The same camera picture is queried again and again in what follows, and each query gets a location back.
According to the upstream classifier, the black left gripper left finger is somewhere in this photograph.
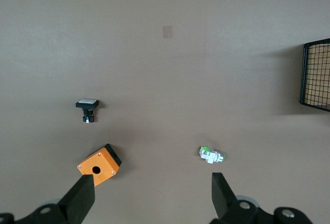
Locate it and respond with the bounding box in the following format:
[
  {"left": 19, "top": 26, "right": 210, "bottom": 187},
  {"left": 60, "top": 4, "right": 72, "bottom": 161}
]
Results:
[{"left": 57, "top": 174, "right": 96, "bottom": 224}]

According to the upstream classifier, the orange box with round hole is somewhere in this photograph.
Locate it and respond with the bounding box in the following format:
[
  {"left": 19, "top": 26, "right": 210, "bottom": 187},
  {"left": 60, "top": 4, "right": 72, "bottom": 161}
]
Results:
[{"left": 77, "top": 143, "right": 123, "bottom": 187}]

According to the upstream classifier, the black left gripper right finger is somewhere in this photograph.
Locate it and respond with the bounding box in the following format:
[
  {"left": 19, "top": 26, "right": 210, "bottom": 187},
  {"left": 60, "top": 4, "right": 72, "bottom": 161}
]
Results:
[{"left": 211, "top": 172, "right": 239, "bottom": 221}]

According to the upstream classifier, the green push button silver body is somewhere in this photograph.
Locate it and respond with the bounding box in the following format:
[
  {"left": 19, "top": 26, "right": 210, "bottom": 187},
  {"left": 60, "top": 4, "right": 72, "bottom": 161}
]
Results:
[{"left": 199, "top": 145, "right": 227, "bottom": 166}]

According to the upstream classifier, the black wire mesh basket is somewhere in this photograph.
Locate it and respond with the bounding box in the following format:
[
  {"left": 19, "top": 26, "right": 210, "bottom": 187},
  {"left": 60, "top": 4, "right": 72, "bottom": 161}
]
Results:
[{"left": 299, "top": 38, "right": 330, "bottom": 112}]

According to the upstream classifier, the pale tape patch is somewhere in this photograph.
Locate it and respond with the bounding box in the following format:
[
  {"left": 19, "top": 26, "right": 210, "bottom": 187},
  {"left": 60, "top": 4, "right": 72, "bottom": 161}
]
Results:
[{"left": 162, "top": 25, "right": 173, "bottom": 40}]

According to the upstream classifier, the white rectangular button black body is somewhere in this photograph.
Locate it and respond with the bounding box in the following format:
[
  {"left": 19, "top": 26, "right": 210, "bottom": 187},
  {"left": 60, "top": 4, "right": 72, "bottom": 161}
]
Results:
[{"left": 75, "top": 98, "right": 100, "bottom": 125}]

